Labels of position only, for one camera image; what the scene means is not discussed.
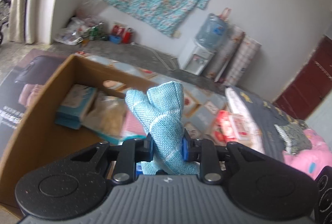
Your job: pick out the poster on floor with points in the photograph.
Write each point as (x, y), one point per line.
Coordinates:
(21, 87)

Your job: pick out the teal tissue pack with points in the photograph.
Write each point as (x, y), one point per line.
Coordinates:
(118, 140)

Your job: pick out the pink knitted cloth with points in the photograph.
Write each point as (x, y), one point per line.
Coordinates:
(132, 126)

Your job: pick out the beige plastic bag pack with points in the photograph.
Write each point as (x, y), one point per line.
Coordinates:
(106, 116)

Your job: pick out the rolled floor mat left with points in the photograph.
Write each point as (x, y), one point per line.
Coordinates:
(224, 54)

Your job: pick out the rolled floor mat right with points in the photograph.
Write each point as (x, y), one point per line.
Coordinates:
(242, 59)

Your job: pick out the light blue towel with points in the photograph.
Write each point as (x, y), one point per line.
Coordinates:
(159, 110)

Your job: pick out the plastic bags pile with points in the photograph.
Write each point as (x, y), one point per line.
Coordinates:
(77, 29)

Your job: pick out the water dispenser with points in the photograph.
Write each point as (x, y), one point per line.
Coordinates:
(194, 57)

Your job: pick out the blue tissue box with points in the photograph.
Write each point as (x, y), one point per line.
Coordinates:
(75, 106)

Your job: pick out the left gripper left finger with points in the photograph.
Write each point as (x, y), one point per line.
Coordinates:
(133, 150)

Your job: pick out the blue bowl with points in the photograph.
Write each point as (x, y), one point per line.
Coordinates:
(115, 39)

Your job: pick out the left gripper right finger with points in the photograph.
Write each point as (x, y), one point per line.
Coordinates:
(194, 149)

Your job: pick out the red thermos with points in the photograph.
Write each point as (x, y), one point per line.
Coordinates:
(127, 36)

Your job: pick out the red white wet wipes pack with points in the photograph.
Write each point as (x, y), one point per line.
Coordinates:
(230, 127)

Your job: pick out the green bottles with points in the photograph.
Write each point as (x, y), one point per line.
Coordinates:
(96, 32)

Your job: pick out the pink blanket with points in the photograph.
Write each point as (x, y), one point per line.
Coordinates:
(311, 161)

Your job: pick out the dark red door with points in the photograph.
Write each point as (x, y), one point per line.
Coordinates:
(311, 85)

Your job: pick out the brown cardboard box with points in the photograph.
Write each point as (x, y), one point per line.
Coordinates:
(38, 141)

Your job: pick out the grey curtain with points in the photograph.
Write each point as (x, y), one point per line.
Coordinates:
(17, 21)

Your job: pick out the grey quilt with stars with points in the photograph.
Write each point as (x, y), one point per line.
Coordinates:
(261, 117)

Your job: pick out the rolled floor mat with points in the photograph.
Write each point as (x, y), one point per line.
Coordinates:
(242, 59)
(224, 54)

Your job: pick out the blue water jug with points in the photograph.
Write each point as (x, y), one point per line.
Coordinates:
(211, 32)

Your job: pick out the dark floral pillow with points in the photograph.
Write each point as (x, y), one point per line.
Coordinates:
(294, 138)

